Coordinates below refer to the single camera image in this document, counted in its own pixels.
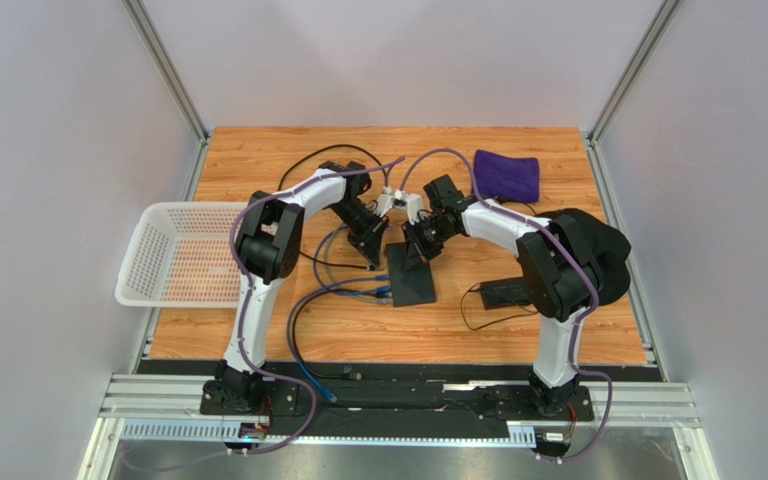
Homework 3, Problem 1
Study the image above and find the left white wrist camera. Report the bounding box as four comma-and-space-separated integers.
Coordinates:
374, 187, 405, 217

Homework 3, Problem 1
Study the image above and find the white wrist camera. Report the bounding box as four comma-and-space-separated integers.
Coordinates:
374, 187, 405, 217
394, 190, 424, 224

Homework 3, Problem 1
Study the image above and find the blue ethernet cable lower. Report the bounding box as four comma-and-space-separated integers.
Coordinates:
285, 276, 392, 405

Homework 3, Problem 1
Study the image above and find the black round cap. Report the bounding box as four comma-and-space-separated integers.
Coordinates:
539, 208, 632, 306

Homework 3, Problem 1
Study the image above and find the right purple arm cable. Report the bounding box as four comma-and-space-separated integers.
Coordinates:
398, 147, 614, 465

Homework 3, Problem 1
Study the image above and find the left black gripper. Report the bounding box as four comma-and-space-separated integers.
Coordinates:
330, 201, 390, 269

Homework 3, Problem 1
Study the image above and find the black power adapter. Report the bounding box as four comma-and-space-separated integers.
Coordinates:
478, 278, 531, 310

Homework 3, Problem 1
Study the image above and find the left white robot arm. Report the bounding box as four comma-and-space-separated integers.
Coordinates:
214, 161, 388, 409

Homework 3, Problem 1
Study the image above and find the aluminium frame rail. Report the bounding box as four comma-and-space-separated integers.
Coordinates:
78, 374, 717, 479

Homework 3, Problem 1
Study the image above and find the white plastic basket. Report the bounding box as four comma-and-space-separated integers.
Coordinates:
115, 202, 247, 309

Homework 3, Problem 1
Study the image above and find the thin black power cord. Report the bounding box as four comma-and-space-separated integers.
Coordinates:
458, 279, 545, 332

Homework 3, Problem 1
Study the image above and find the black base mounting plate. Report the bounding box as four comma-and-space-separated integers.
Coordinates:
199, 362, 607, 441

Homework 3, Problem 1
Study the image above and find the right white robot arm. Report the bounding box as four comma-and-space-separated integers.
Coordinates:
401, 175, 602, 417

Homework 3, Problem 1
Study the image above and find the purple cloth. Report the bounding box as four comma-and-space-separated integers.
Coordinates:
473, 150, 540, 204

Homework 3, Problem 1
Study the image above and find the black ethernet cable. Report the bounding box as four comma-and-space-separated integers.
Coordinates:
290, 286, 392, 382

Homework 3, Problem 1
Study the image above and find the black network switch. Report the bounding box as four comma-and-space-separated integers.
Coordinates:
385, 242, 437, 308

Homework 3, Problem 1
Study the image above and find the black cable teal plug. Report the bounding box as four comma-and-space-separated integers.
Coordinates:
278, 143, 382, 271

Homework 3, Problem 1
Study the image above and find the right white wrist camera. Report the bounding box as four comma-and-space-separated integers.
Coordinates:
394, 190, 424, 224

